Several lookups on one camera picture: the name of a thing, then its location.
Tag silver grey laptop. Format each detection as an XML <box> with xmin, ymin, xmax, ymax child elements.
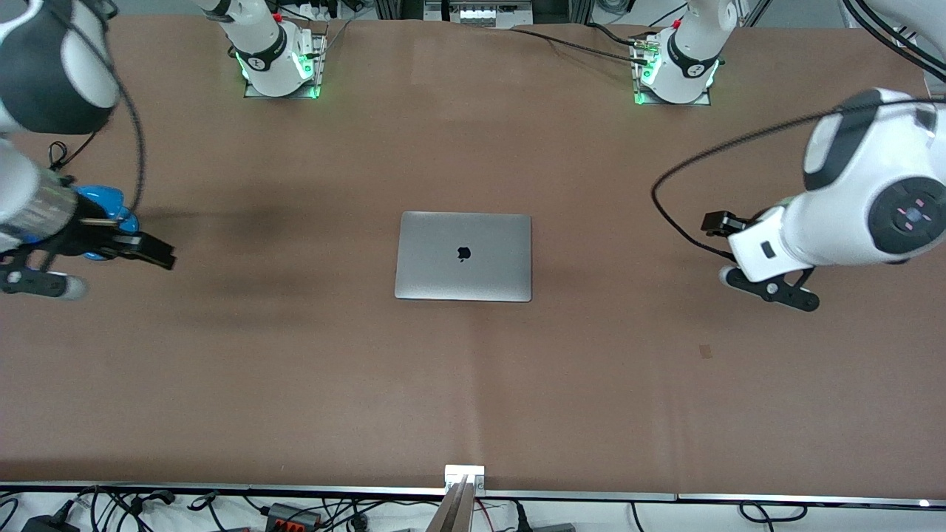
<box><xmin>394</xmin><ymin>211</ymin><xmax>533</xmax><ymax>303</ymax></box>

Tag blue plastic round object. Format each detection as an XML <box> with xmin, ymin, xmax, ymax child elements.
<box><xmin>72</xmin><ymin>185</ymin><xmax>140</xmax><ymax>262</ymax></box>

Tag metal table edge strip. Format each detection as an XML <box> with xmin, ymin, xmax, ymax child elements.
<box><xmin>0</xmin><ymin>481</ymin><xmax>946</xmax><ymax>510</ymax></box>

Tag black power adapter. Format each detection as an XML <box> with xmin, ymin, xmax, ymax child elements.
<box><xmin>21</xmin><ymin>513</ymin><xmax>81</xmax><ymax>532</ymax></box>

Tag white power strip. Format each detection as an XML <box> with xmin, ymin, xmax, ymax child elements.
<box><xmin>294</xmin><ymin>0</ymin><xmax>345</xmax><ymax>24</ymax></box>

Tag black box orange connectors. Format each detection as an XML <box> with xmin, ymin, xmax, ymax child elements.
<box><xmin>264</xmin><ymin>502</ymin><xmax>324</xmax><ymax>531</ymax></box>

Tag grey electronics unit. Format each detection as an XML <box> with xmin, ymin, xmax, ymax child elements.
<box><xmin>423</xmin><ymin>0</ymin><xmax>535</xmax><ymax>30</ymax></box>

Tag aluminium profile bar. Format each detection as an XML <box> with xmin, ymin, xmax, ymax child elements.
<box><xmin>425</xmin><ymin>474</ymin><xmax>475</xmax><ymax>532</ymax></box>

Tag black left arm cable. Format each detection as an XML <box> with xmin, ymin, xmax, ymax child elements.
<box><xmin>650</xmin><ymin>0</ymin><xmax>946</xmax><ymax>262</ymax></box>

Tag short black table cable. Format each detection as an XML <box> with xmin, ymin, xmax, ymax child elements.
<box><xmin>586</xmin><ymin>21</ymin><xmax>655</xmax><ymax>50</ymax></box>

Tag long black table cable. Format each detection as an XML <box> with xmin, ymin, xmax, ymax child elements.
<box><xmin>508</xmin><ymin>27</ymin><xmax>651</xmax><ymax>66</ymax></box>

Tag black tangled cable bundle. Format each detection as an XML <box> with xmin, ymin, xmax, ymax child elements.
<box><xmin>70</xmin><ymin>485</ymin><xmax>256</xmax><ymax>532</ymax></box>

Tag black looped floor cable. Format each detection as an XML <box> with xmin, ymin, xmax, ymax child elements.
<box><xmin>738</xmin><ymin>500</ymin><xmax>808</xmax><ymax>525</ymax></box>

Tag white metal bracket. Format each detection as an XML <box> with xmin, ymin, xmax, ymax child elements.
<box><xmin>444</xmin><ymin>464</ymin><xmax>486</xmax><ymax>494</ymax></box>

